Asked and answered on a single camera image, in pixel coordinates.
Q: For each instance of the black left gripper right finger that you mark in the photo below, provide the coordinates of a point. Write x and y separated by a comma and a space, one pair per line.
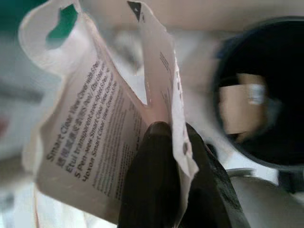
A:
211, 197

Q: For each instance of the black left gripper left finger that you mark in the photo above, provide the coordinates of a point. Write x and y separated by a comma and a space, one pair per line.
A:
152, 180

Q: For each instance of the white phone cover packaging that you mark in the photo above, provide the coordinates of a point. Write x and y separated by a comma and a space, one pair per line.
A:
95, 107

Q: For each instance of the black round rubbish bin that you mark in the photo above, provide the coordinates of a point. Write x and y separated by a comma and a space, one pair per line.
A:
273, 47

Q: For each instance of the brown cardboard piece with tape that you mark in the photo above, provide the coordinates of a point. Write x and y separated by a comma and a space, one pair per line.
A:
240, 109

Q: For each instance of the green object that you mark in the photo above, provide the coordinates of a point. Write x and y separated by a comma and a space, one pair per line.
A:
14, 14

